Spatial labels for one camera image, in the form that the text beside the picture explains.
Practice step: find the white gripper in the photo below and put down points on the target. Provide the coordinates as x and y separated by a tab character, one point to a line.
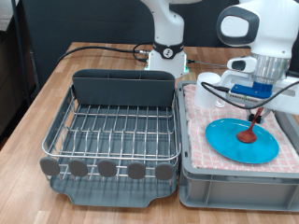
286	96

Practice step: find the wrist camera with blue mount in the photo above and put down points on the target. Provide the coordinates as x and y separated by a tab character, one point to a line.
252	90

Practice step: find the pink checked cloth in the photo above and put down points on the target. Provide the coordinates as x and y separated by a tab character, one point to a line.
199	124

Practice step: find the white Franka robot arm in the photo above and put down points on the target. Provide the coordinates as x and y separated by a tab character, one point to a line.
271	28

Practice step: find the gray dish drying rack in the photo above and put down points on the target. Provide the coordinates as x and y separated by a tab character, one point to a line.
112	193

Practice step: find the blue plate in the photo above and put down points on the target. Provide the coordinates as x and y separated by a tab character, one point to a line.
224	140

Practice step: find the black backdrop curtain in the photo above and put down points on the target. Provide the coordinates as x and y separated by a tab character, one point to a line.
43	56

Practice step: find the gray plastic crate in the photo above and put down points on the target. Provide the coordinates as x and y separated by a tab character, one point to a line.
236	189

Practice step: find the dark gray cutlery holder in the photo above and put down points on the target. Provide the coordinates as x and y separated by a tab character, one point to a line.
124	91

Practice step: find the black metal pole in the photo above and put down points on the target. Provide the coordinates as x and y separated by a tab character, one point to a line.
21	56

